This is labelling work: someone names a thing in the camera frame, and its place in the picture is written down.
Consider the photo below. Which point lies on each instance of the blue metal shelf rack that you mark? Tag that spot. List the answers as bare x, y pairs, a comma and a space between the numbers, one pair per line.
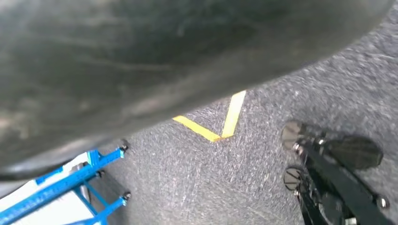
62, 184

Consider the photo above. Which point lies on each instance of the white plastic storage bin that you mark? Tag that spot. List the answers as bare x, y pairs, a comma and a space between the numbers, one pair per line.
46, 212

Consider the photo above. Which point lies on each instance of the black robot foot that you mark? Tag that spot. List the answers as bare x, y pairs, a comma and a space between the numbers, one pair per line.
342, 186

